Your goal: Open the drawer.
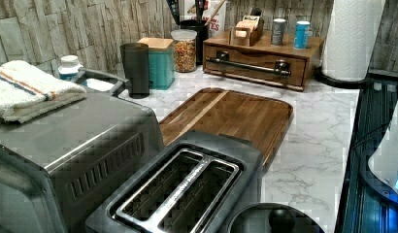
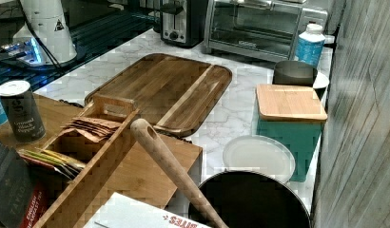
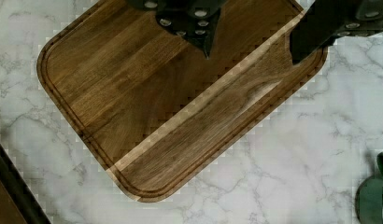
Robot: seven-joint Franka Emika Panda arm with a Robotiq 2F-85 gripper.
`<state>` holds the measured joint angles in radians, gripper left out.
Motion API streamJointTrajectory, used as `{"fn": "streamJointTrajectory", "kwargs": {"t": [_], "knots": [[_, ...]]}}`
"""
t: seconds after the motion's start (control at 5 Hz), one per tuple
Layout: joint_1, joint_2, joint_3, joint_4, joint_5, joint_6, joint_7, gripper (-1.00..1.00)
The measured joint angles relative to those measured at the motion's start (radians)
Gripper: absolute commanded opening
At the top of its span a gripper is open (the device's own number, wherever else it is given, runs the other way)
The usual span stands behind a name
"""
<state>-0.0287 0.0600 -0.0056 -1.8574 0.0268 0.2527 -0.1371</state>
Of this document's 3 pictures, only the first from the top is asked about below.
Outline black paper towel holder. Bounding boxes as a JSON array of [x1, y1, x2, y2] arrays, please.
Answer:
[[314, 66, 368, 89]]

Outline wooden spatula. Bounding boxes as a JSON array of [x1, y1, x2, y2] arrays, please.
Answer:
[[205, 0, 226, 26]]

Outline grey spice shaker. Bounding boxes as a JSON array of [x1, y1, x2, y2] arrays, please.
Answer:
[[271, 18, 286, 46]]

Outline dark grey tumbler cup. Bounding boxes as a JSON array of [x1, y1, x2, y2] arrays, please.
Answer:
[[120, 43, 149, 99]]

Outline white striped folded towel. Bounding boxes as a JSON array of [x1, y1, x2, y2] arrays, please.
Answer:
[[0, 60, 86, 123]]

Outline silver toaster oven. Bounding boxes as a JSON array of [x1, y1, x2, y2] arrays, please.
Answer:
[[0, 68, 164, 233]]

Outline wooden drawer box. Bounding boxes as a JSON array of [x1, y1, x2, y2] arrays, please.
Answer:
[[203, 31, 324, 91]]

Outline teal canister wooden lid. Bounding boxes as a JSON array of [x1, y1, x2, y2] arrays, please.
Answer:
[[139, 38, 175, 90]]

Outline wooden cutting board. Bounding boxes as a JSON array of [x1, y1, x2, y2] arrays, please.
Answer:
[[160, 87, 293, 168]]

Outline blue spice shaker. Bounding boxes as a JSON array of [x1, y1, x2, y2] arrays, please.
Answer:
[[293, 20, 310, 50]]

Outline clear jar with cereal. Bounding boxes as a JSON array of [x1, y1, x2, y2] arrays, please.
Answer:
[[171, 29, 197, 73]]

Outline black two-slot toaster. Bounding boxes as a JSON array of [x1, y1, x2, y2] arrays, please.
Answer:
[[85, 131, 262, 233]]

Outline black drawer handle bar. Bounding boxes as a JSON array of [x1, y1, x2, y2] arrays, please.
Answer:
[[206, 51, 291, 77]]

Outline white paper towel roll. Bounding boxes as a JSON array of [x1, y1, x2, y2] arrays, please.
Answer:
[[322, 0, 386, 83]]

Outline white cap soap bottle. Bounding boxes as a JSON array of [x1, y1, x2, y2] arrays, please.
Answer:
[[58, 55, 82, 81]]

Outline black kettle lid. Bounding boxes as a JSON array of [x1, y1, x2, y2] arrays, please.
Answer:
[[227, 203, 324, 233]]

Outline wooden tea bag holder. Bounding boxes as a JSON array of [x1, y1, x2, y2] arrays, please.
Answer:
[[229, 15, 264, 47]]

